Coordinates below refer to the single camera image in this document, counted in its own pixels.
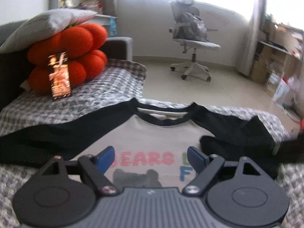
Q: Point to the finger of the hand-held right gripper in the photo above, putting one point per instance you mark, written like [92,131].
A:
[293,150]

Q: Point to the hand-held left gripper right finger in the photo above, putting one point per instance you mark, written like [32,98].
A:
[196,161]

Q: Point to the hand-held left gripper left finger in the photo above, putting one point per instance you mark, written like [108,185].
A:
[105,161]

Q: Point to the beige and black shirt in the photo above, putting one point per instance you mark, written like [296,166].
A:
[147,135]

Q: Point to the white cardboard box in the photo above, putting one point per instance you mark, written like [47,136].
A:
[282,93]

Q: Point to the grey white quilted blanket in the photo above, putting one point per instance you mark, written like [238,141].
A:
[106,85]

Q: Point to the smartphone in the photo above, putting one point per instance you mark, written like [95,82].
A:
[59,78]

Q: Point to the wooden shelf desk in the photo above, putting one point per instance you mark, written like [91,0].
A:
[273,57]

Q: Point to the grey sofa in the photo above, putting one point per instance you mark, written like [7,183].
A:
[118,47]

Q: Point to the white office chair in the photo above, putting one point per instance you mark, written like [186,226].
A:
[197,45]

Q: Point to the orange pumpkin cushion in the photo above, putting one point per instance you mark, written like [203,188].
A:
[78,40]

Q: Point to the blue plastic bag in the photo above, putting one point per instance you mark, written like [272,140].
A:
[113,27]

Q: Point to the grey backpack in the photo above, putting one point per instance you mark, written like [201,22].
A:
[192,26]

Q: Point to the white desk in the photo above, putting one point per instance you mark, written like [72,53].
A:
[104,19]

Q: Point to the white pillow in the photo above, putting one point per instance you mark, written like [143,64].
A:
[47,23]

